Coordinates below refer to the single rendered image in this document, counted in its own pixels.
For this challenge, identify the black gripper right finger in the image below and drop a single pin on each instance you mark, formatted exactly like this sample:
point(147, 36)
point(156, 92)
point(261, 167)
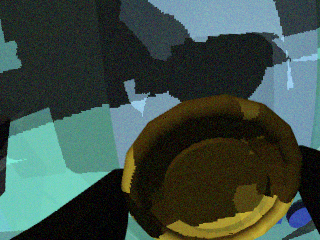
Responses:
point(310, 183)

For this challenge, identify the brown round plate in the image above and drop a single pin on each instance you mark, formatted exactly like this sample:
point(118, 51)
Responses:
point(212, 168)

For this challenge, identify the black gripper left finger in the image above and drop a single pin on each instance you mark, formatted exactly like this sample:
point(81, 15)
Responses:
point(98, 213)

